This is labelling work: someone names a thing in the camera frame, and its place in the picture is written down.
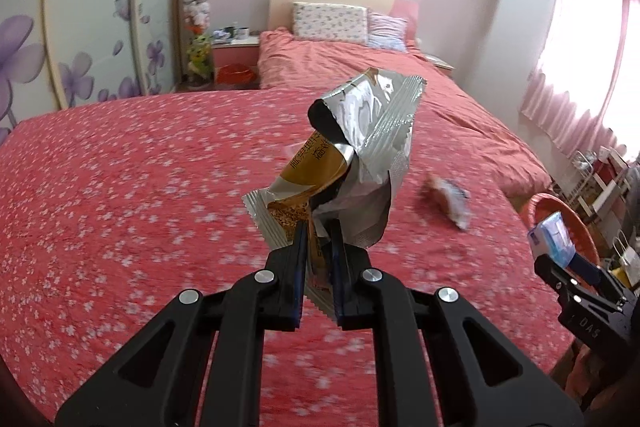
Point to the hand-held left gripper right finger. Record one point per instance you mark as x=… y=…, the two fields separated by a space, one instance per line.
x=337 y=277

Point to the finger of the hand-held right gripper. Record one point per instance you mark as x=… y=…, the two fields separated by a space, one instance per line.
x=552 y=274
x=589 y=268

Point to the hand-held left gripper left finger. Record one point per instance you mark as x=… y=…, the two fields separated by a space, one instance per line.
x=299 y=277

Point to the blue white packet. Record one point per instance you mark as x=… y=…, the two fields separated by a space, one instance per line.
x=552 y=237

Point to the red plastic basket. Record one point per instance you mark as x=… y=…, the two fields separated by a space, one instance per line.
x=545 y=207

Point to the silver gold snack wrapper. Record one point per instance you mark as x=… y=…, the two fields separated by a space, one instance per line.
x=370 y=132

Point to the white paper bag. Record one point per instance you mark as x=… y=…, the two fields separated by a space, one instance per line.
x=625 y=257

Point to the white trolley cart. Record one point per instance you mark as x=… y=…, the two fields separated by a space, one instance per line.
x=607 y=182

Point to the orange blue crumpled wrapper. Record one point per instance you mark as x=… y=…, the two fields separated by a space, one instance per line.
x=450 y=199

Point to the red flowered blanket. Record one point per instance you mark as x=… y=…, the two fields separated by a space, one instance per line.
x=125 y=207

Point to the bed with red duvet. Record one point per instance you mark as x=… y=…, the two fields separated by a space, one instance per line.
x=450 y=117

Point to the pink curtain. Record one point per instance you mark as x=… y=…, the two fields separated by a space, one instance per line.
x=585 y=57

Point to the red bin beside nightstand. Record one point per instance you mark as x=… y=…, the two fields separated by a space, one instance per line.
x=236 y=73

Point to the pink nightstand with clutter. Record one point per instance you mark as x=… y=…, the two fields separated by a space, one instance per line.
x=235 y=57

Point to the pink nightstand with light top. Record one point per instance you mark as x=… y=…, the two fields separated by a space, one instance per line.
x=440 y=63

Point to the yellow green plush toy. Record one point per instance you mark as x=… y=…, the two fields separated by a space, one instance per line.
x=200 y=57

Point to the pink striped pillow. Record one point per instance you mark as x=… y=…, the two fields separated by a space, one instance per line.
x=387 y=32

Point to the white floral pillow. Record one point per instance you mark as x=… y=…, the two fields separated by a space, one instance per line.
x=327 y=22

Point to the wardrobe with purple flowers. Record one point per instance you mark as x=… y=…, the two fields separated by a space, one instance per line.
x=85 y=7

